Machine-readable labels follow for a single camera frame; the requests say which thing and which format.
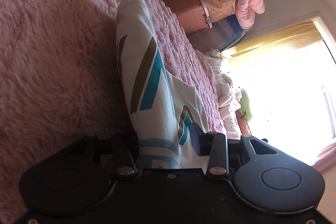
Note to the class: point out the pink storage box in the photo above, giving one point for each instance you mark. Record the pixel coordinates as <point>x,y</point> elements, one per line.
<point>191,14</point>

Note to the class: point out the yellow curtain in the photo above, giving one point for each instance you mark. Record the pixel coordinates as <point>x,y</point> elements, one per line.
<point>295,37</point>

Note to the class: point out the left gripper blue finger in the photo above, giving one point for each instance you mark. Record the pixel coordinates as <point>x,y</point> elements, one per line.
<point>214,145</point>

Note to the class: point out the pink fluffy blanket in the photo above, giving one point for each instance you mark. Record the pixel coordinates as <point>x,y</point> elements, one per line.
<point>59,80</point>

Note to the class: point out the white printed sweatshirt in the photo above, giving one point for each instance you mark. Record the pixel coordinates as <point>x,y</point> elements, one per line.
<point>161,107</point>

